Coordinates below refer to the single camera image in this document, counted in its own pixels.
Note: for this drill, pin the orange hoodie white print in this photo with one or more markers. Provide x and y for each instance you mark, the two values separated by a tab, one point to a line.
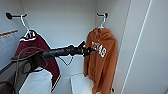
103	66

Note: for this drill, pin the maroon and white jacket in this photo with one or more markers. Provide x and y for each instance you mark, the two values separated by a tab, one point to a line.
46	50

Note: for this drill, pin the white wardrobe body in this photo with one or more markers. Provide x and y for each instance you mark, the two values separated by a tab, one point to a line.
66	20

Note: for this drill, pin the white wardrobe shelf box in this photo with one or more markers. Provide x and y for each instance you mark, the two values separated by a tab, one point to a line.
81	85

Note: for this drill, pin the black wardrobe hook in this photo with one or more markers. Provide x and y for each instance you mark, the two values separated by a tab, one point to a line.
11	15
103	15

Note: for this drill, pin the white hanger of jacket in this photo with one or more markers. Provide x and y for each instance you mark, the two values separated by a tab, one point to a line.
26	28

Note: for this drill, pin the white notice orange header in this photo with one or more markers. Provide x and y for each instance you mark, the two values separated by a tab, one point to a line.
8	35

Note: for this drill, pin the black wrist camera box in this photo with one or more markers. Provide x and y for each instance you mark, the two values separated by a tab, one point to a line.
81	44

